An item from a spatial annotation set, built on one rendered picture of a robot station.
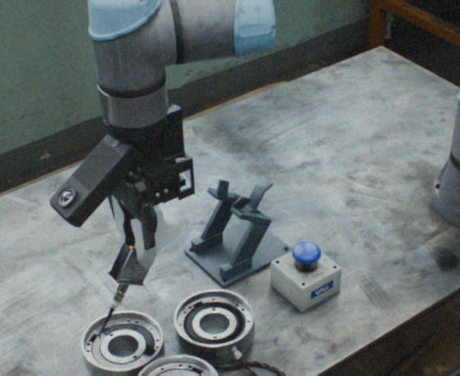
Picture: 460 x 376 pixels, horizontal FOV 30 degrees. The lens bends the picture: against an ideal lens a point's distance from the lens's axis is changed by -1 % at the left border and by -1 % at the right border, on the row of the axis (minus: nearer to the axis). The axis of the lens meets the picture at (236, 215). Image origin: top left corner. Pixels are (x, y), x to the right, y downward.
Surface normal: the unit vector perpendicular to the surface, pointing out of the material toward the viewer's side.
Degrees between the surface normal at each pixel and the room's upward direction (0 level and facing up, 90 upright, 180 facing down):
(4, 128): 90
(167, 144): 90
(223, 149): 0
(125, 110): 90
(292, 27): 90
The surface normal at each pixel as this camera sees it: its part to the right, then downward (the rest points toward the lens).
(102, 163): -0.43, -0.45
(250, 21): 0.25, 0.18
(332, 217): -0.02, -0.78
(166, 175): 0.60, 0.49
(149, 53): 0.24, 0.66
